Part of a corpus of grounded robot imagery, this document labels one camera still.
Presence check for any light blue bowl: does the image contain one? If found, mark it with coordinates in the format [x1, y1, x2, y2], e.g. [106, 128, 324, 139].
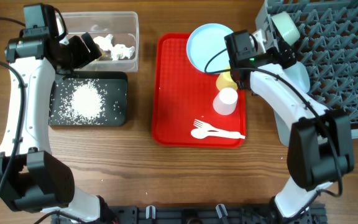
[283, 62, 311, 93]

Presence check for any mint green bowl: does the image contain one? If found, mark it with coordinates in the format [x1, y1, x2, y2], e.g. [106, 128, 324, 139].
[271, 12, 300, 46]

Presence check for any white tissue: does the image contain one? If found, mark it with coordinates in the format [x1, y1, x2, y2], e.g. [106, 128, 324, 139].
[93, 34, 113, 51]

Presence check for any white napkin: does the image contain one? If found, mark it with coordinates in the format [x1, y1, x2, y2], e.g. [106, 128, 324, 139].
[110, 44, 135, 60]

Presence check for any yellow plastic cup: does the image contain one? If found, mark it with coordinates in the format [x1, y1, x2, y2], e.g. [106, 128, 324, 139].
[216, 71, 238, 91]

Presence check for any white plastic cup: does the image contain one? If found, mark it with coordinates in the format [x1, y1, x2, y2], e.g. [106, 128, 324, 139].
[213, 87, 238, 115]

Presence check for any light blue plate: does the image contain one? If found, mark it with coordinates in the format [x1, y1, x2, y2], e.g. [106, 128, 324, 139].
[186, 23, 233, 72]

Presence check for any white plastic fork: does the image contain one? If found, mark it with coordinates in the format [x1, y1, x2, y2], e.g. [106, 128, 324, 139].
[193, 119, 245, 139]

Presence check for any white plastic spoon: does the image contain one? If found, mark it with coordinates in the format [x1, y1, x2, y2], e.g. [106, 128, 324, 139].
[191, 128, 245, 139]

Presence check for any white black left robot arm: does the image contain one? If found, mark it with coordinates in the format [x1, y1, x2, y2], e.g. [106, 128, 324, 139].
[0, 3, 112, 223]

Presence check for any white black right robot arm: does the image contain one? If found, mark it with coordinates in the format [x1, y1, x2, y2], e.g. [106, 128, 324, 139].
[224, 30, 355, 222]

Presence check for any grey dishwasher rack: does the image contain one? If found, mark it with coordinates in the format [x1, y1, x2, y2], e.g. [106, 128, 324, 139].
[255, 1, 358, 139]

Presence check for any clear plastic bin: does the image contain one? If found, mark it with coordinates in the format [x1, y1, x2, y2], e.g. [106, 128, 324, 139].
[57, 11, 139, 72]

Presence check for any black tray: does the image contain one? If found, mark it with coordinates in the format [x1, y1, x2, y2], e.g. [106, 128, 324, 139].
[48, 71, 129, 127]

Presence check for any pile of white rice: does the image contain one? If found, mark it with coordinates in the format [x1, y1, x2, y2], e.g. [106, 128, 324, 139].
[50, 79, 121, 125]

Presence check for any red serving tray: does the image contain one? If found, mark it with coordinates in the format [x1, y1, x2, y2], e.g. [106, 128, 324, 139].
[152, 33, 246, 148]

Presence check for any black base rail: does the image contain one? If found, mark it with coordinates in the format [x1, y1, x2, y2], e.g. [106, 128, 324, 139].
[50, 203, 328, 224]

